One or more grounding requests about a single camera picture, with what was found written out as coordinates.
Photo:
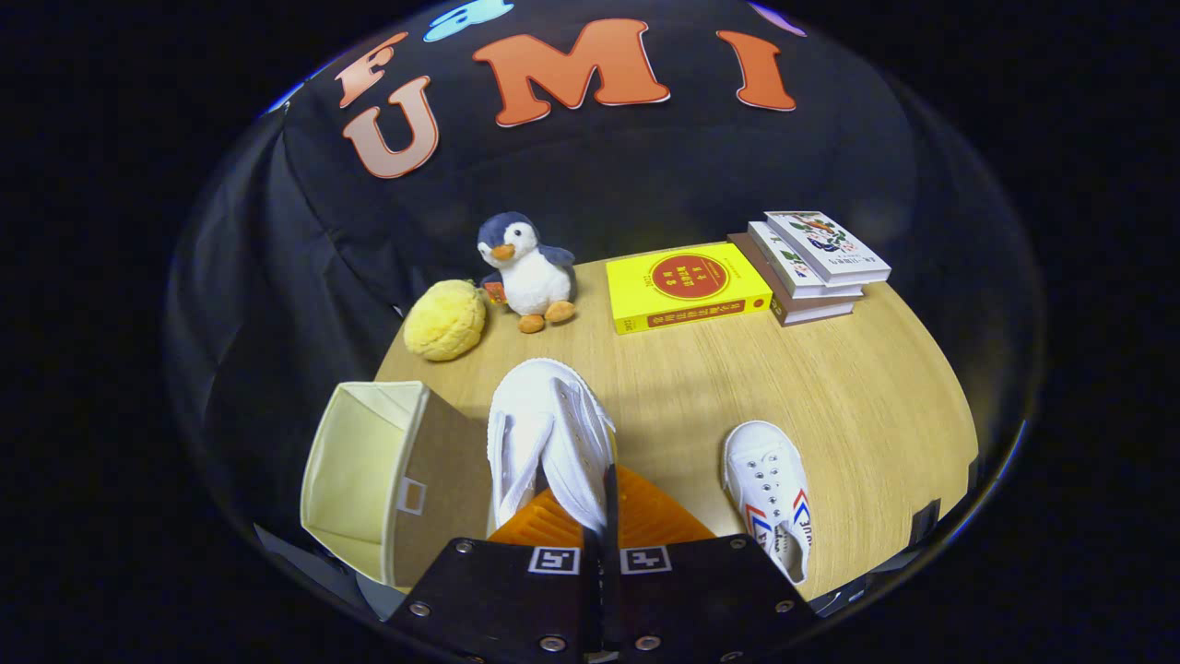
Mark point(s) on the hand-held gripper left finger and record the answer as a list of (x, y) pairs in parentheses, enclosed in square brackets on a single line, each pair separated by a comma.
[(498, 590)]

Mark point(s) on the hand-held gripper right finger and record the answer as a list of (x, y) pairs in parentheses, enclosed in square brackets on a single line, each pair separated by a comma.
[(610, 516)]

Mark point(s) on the white canvas shoe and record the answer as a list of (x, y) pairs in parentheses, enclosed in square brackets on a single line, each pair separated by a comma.
[(765, 470), (544, 424)]

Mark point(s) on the beige fabric storage box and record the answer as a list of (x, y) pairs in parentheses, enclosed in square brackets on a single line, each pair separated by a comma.
[(452, 480)]

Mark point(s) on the yellow book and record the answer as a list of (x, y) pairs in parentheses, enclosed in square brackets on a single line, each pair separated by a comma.
[(682, 286)]

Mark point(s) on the plush penguin toy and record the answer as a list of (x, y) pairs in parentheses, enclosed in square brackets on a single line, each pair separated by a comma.
[(530, 277)]

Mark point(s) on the yellow bumpy plush ball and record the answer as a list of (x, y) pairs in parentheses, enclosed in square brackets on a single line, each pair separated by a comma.
[(445, 321)]

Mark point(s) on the brown cover book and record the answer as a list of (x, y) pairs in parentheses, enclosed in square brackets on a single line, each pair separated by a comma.
[(816, 312)]

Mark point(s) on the black backdrop cloth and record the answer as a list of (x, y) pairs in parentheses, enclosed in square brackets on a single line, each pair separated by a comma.
[(645, 175)]

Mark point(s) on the white book colourful illustrated cover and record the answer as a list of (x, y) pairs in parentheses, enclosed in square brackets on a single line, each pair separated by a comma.
[(825, 242)]

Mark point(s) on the black table edge bracket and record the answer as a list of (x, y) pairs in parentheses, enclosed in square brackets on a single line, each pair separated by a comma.
[(926, 523)]

